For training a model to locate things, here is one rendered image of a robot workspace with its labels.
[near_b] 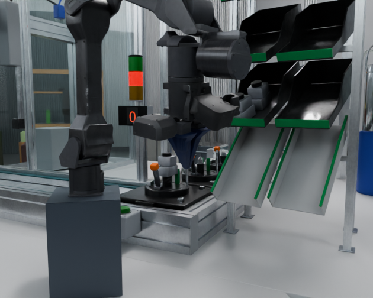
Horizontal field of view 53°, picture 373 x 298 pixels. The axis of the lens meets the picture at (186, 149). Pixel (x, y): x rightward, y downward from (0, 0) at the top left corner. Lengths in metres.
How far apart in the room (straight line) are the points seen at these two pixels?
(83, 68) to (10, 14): 1.31
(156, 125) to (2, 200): 0.95
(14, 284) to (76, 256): 0.20
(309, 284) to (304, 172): 0.28
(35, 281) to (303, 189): 0.66
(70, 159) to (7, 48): 1.30
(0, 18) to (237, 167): 1.41
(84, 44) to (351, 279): 0.75
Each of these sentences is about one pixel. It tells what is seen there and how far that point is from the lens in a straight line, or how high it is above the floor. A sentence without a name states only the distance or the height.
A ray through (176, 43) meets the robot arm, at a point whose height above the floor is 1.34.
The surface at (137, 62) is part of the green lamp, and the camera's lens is 1.33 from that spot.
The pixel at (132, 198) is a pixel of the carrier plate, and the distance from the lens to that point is 1.11.
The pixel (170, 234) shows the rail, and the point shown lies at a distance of 1.00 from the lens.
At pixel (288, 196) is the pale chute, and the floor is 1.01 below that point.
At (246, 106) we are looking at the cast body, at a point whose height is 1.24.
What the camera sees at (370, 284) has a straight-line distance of 0.94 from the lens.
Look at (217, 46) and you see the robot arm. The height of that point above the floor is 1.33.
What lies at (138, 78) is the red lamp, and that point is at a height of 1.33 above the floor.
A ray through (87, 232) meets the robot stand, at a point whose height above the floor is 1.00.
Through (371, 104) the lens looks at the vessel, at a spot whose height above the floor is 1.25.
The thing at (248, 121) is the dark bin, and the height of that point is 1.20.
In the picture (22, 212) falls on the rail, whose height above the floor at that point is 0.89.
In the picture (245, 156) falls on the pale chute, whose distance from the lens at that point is 1.07.
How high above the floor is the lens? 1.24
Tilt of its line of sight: 7 degrees down
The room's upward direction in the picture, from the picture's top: straight up
